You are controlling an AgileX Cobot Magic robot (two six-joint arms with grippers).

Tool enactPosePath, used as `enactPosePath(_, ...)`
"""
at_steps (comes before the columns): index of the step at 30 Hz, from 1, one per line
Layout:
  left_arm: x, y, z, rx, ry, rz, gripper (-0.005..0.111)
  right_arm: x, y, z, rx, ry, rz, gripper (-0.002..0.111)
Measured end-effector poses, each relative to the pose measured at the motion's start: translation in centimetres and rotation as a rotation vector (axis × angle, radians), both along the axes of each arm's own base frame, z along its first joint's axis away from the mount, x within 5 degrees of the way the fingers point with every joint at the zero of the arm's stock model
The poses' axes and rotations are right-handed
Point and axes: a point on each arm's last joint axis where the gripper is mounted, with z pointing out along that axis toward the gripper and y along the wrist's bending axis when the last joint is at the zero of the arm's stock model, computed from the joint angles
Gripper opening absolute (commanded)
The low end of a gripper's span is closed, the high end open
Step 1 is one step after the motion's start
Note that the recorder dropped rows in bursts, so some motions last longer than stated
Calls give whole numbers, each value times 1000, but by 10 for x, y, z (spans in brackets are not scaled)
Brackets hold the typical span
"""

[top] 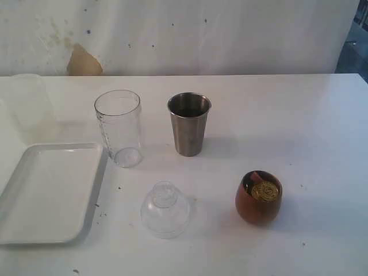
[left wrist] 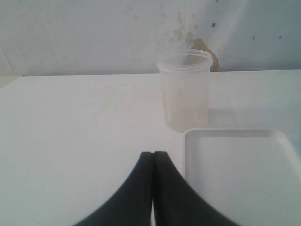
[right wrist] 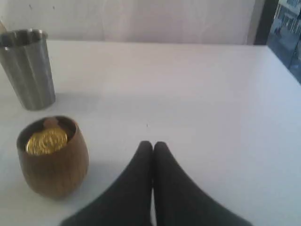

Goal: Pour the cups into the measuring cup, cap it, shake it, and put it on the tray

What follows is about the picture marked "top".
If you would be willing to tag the stainless steel cup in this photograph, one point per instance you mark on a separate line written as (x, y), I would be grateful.
(188, 113)

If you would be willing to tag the clear plastic shaker cup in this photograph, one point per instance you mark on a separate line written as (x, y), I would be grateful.
(118, 113)

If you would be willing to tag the clear domed shaker lid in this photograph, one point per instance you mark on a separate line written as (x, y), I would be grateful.
(165, 211)

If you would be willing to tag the brown wooden blocks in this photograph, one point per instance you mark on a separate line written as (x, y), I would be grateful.
(252, 178)

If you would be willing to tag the brown wooden cup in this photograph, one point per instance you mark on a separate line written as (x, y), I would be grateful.
(255, 211)

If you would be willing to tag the gold coin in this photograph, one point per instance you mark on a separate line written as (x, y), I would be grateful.
(265, 191)

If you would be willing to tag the white rectangular tray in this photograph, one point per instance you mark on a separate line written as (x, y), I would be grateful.
(51, 194)

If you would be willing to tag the translucent plastic cup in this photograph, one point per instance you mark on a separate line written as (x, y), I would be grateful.
(29, 105)

